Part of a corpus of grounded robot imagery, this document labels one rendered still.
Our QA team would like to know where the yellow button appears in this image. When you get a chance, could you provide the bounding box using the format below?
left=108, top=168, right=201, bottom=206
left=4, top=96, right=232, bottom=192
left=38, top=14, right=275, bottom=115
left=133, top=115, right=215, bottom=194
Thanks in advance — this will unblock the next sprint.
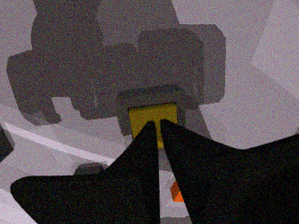
left=115, top=83, right=186, bottom=152

